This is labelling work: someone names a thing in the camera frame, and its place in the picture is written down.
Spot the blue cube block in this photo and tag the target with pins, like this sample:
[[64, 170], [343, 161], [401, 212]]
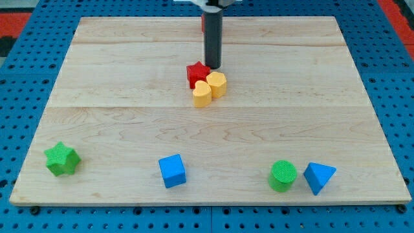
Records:
[[172, 170]]

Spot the green star block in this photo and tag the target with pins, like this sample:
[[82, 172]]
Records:
[[61, 159]]

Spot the red star block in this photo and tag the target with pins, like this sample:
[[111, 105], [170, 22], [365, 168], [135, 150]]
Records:
[[196, 72]]

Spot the yellow hexagon block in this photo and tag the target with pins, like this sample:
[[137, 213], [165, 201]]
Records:
[[218, 84]]

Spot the red circle block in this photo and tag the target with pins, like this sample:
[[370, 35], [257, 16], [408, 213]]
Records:
[[202, 23]]

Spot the yellow heart block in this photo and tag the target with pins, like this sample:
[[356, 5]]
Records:
[[202, 94]]

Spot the green cylinder block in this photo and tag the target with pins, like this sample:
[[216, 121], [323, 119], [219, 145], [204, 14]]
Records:
[[282, 175]]

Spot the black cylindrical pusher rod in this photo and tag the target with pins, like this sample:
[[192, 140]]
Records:
[[213, 28]]

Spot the wooden board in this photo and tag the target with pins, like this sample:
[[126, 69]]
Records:
[[122, 102]]

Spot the blue triangle block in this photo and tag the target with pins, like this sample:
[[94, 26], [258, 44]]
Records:
[[318, 175]]

